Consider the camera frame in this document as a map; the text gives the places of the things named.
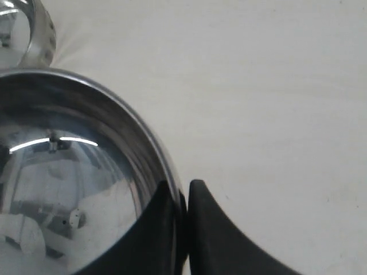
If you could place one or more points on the dimpled stainless steel bowl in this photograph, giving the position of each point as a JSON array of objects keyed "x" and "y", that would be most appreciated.
[{"x": 28, "y": 35}]

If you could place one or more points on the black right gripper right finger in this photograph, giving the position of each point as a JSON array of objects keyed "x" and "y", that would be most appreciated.
[{"x": 217, "y": 246}]

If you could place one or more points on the smooth stainless steel bowl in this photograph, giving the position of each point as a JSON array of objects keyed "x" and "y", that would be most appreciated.
[{"x": 78, "y": 168}]

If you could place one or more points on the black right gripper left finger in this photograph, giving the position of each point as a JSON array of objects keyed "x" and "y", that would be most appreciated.
[{"x": 153, "y": 245}]

